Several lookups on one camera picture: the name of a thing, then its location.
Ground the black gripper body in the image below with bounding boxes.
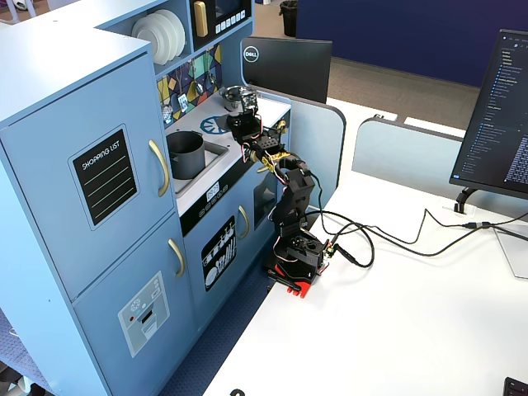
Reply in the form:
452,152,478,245
232,111,264,144

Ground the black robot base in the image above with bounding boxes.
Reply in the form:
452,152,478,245
270,229,331,286

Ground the silver pot lid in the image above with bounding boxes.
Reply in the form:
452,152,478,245
220,85,252,102

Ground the silver toy pot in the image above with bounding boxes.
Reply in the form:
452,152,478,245
219,85,253,113

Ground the gray toy sink basin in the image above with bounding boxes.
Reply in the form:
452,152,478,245
167,139,230,196

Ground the hanging silver toy spoon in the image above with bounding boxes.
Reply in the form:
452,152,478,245
205,51,219,90

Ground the hanging silver toy ladle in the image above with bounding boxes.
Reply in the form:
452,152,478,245
190,59,205,97

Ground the hanging toy spatula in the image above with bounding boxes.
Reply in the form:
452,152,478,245
176,68,190,115

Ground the dark gray toy pot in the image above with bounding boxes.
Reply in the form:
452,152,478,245
166,130,206,181

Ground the black Dell monitor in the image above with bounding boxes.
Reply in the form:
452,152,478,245
240,35,333,105

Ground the tall light blue desk divider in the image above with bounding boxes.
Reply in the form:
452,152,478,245
246,84,347,215

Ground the black toy microwave door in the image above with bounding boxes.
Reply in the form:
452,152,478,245
190,0,252,51

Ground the white toy plate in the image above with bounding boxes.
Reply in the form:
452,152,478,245
131,16,171,66
144,12,181,59
154,8,187,57

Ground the black trash bin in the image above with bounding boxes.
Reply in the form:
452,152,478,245
279,0,299,38

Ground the black shopping list chalkboard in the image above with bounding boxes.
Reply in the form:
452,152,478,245
72,129,138,227

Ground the low light blue desk divider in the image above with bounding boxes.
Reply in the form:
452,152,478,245
351,116,528,219

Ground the blue dishwasher door with print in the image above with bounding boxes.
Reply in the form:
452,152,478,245
182,193,273,333

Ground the blue wooden toy kitchen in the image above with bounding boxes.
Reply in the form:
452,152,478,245
0,0,292,396

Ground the dark blue partition panel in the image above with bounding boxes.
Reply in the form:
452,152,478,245
295,0,528,88

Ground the gray ice dispenser sticker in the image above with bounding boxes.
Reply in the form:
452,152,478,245
117,271,171,359

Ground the blue fridge door with chalkboard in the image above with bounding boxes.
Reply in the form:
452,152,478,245
0,52,178,301

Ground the black monitor showing code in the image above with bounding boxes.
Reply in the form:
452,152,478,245
449,28,528,201

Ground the blue freezer door with dispenser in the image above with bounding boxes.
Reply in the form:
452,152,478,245
72,210,197,396

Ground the gray monitor stand plate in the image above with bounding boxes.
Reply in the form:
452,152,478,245
493,228,528,280

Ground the black keyboard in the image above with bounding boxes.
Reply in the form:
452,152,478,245
503,376,528,396

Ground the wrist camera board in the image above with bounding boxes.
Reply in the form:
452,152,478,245
240,92,260,114

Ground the long gold fridge handle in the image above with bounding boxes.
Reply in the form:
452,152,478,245
148,139,171,198

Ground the gold microwave handle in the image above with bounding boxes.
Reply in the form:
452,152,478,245
193,1,209,38

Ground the short gold freezer handle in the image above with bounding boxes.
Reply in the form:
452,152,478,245
167,238,186,279

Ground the red table clamp mount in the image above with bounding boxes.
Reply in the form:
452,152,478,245
266,263,319,299

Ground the thin black cable with connector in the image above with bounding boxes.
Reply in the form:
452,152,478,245
317,207,528,248

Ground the thick black cable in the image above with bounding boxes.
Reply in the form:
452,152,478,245
317,172,528,270

